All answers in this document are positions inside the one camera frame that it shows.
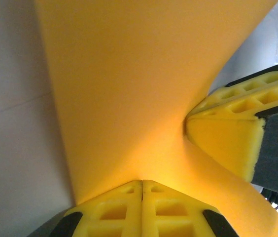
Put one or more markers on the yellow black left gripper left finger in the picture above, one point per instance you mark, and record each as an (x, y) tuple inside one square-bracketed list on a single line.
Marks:
[(119, 209)]

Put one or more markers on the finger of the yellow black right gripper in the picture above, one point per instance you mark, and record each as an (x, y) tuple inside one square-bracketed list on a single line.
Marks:
[(227, 143), (252, 98)]

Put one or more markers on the orange cloth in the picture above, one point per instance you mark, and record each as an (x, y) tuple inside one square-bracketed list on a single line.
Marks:
[(129, 98)]

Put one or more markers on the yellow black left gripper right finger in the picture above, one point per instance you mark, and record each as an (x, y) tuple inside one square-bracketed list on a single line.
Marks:
[(168, 212)]

